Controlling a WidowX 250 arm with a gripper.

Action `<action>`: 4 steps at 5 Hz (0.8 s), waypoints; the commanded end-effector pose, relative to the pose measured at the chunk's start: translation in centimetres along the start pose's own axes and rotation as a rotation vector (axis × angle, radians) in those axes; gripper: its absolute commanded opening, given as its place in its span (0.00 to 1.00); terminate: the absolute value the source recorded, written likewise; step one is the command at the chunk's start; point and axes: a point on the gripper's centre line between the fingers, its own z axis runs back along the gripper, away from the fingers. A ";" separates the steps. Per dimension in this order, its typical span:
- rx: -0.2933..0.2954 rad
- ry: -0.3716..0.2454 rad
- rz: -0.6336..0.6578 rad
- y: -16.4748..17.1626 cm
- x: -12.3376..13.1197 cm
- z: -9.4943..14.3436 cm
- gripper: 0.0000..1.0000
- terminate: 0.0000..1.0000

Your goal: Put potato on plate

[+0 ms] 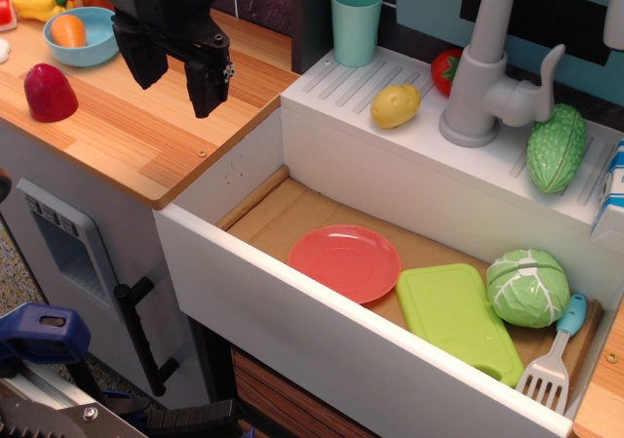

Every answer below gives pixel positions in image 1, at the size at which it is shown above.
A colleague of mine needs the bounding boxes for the red toy tomato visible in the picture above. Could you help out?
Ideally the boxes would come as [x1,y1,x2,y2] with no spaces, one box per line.
[430,48,463,97]

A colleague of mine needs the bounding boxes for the black cabinet door handle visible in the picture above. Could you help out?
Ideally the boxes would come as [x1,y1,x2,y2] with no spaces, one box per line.
[113,277,179,397]

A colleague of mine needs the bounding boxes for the red white toy item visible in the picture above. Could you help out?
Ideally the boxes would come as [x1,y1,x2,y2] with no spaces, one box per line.
[0,0,18,32]

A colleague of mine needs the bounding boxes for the blue white milk carton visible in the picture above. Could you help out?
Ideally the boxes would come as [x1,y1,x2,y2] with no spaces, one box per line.
[590,140,623,253]

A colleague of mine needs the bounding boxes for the blue plastic bowl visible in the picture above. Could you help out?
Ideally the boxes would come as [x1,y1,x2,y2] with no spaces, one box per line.
[43,7,118,67]

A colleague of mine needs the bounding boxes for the grey dispenser panel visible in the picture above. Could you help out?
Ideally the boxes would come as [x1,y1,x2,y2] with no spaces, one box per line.
[17,178,123,323]

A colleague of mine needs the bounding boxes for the red plastic plate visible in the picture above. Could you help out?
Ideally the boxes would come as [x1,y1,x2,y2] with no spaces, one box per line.
[288,224,402,304]

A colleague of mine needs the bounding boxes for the grey spatula blue handle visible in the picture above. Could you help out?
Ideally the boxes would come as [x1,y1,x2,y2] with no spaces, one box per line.
[516,294,588,415]

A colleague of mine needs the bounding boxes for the blue clamp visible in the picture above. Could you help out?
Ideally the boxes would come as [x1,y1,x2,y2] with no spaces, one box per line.
[1,302,91,369]

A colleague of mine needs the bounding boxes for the green toy bitter gourd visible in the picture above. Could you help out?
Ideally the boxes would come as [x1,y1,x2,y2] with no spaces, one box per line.
[526,103,587,193]

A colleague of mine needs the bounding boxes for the teal plastic cup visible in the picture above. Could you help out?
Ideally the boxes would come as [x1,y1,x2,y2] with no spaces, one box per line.
[331,0,383,67]

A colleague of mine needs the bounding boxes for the dark red toy vegetable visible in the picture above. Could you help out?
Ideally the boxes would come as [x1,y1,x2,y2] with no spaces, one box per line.
[23,63,79,123]

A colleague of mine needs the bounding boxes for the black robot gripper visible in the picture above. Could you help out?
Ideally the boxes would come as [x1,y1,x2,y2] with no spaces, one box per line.
[108,0,234,118]

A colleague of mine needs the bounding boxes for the yellow toy potato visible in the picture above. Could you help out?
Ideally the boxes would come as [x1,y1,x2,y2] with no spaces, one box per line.
[370,84,421,129]

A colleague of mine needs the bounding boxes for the grey toy faucet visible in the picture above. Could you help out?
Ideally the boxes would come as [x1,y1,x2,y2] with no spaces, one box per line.
[439,0,566,147]

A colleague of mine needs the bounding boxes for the orange toy carrot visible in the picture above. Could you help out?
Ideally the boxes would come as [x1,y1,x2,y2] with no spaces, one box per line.
[50,15,87,48]

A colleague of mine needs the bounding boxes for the green toy cabbage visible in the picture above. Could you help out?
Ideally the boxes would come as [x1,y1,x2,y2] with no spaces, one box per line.
[487,249,570,329]

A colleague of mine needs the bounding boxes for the green plastic cutting board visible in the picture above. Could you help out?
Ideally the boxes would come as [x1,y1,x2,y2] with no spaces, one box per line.
[395,263,525,388]

